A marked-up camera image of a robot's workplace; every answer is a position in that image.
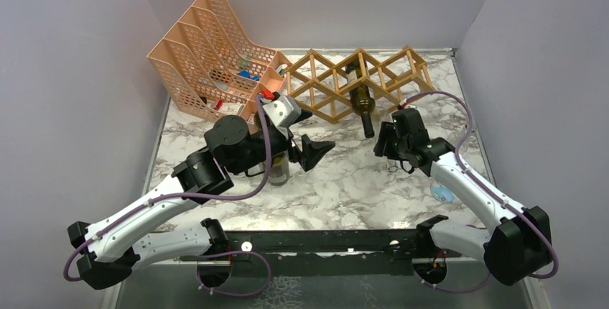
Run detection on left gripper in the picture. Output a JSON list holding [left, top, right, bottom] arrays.
[[231, 109, 335, 175]]

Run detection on green wine bottle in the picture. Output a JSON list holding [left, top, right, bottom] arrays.
[[254, 113, 263, 131], [268, 152, 289, 186], [345, 61, 376, 138]]

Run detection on wooden wine rack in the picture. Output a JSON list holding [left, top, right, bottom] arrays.
[[284, 46, 434, 124]]

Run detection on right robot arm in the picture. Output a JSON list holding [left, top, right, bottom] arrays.
[[373, 108, 557, 285]]

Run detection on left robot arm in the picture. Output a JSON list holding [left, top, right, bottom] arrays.
[[63, 107, 335, 290]]

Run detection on green wine bottle front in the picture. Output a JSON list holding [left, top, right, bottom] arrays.
[[268, 152, 289, 186]]

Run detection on clear bottle blue label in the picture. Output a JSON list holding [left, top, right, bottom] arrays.
[[430, 181, 455, 203]]

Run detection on blue item in organizer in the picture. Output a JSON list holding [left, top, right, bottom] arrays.
[[237, 70, 259, 82]]

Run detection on red item in organizer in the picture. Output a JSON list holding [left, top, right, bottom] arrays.
[[213, 99, 223, 110]]

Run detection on pink plastic file organizer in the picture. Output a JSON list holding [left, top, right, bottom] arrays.
[[147, 0, 291, 132]]

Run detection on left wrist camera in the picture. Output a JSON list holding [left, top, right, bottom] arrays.
[[261, 94, 301, 129]]

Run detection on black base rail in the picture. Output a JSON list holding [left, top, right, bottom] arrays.
[[178, 229, 442, 277]]

